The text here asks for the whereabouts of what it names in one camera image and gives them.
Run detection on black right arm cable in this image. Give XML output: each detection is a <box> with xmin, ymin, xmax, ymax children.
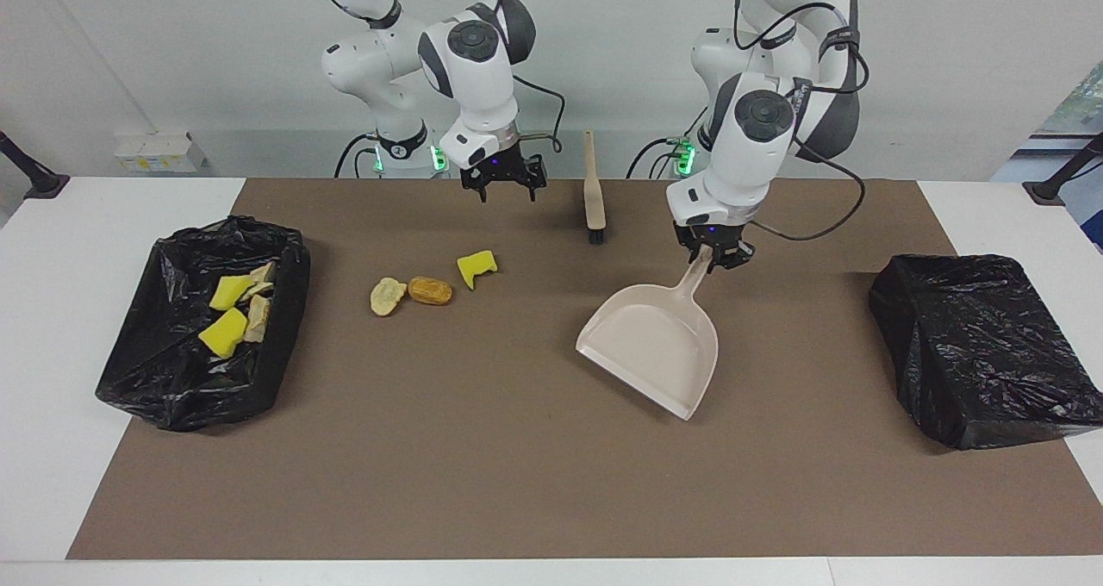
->
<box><xmin>513</xmin><ymin>73</ymin><xmax>565</xmax><ymax>154</ymax></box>

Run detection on beige hand brush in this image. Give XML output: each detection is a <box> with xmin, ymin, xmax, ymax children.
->
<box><xmin>583</xmin><ymin>131</ymin><xmax>607</xmax><ymax>245</ymax></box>

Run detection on beige plastic dustpan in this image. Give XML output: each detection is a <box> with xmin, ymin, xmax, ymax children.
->
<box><xmin>576</xmin><ymin>246</ymin><xmax>720</xmax><ymax>421</ymax></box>

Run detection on black trash bag bin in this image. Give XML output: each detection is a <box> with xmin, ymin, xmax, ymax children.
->
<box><xmin>95</xmin><ymin>215</ymin><xmax>312</xmax><ymax>433</ymax></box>
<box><xmin>867</xmin><ymin>253</ymin><xmax>1103</xmax><ymax>451</ymax></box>

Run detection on pale bread chunk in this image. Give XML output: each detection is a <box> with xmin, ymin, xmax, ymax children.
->
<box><xmin>370</xmin><ymin>277</ymin><xmax>408</xmax><ymax>317</ymax></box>

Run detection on white power strip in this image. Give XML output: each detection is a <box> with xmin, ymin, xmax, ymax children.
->
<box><xmin>115</xmin><ymin>132</ymin><xmax>208</xmax><ymax>172</ymax></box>

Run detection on brown table mat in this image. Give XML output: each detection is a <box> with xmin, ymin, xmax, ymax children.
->
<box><xmin>66</xmin><ymin>178</ymin><xmax>1103</xmax><ymax>561</ymax></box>

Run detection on black base cable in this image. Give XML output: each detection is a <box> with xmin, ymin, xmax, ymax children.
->
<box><xmin>334</xmin><ymin>134</ymin><xmax>380</xmax><ymax>178</ymax></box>
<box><xmin>626</xmin><ymin>136</ymin><xmax>682</xmax><ymax>179</ymax></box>

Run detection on brown bread roll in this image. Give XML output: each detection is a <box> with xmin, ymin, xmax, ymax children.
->
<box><xmin>408</xmin><ymin>276</ymin><xmax>454</xmax><ymax>306</ymax></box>

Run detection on torn bread piece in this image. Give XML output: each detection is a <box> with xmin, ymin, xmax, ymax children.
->
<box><xmin>241</xmin><ymin>261</ymin><xmax>277</xmax><ymax>302</ymax></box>
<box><xmin>244</xmin><ymin>295</ymin><xmax>272</xmax><ymax>344</ymax></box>

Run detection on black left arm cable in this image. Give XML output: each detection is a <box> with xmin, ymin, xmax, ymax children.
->
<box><xmin>732</xmin><ymin>0</ymin><xmax>867</xmax><ymax>242</ymax></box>

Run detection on notched yellow sponge piece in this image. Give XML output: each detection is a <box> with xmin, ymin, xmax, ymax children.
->
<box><xmin>457</xmin><ymin>249</ymin><xmax>499</xmax><ymax>291</ymax></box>

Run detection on black stand base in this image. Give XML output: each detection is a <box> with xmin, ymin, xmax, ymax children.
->
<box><xmin>1023</xmin><ymin>134</ymin><xmax>1103</xmax><ymax>206</ymax></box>
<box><xmin>0</xmin><ymin>131</ymin><xmax>71</xmax><ymax>200</ymax></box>

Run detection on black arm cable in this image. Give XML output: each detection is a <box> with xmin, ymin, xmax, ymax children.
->
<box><xmin>513</xmin><ymin>73</ymin><xmax>565</xmax><ymax>154</ymax></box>
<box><xmin>732</xmin><ymin>0</ymin><xmax>867</xmax><ymax>242</ymax></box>

